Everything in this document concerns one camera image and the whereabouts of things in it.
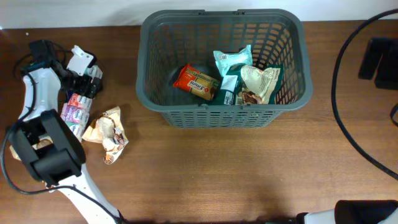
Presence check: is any multicolour tissue pack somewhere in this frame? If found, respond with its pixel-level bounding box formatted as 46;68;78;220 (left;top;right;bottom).
60;65;103;142

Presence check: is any orange spaghetti packet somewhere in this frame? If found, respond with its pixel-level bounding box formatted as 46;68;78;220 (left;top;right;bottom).
172;64;220;101

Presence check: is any light teal small packet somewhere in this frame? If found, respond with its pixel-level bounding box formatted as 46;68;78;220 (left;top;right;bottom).
213;45;253;77

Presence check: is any green coffee bean bag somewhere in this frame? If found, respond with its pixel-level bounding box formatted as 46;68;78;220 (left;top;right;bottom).
211;64;284;106

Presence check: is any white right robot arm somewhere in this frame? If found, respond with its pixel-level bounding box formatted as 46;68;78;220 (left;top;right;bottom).
295;37;397;224

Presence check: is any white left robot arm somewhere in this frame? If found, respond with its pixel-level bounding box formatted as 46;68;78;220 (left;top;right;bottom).
4;40;126;223

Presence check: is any beige crumpled snack bag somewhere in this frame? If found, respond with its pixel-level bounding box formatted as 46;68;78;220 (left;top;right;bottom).
82;106;129;165

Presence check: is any brown white snack pouch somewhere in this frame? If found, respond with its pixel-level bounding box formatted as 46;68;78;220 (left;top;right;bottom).
9;138;53;161

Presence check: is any grey plastic basket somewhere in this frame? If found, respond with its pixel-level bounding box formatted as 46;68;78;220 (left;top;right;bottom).
136;9;313;128

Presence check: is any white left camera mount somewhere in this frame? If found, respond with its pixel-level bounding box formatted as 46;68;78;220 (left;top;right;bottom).
67;45;94;76

